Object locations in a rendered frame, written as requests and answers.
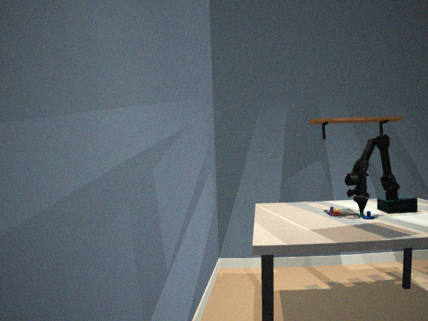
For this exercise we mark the blue gear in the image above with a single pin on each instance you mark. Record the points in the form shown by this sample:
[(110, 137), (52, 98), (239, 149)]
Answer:
[(368, 216)]

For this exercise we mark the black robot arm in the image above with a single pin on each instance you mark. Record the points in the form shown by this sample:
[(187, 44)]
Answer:
[(359, 171)]

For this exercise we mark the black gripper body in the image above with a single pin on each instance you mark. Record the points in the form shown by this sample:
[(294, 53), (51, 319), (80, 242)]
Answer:
[(362, 194)]

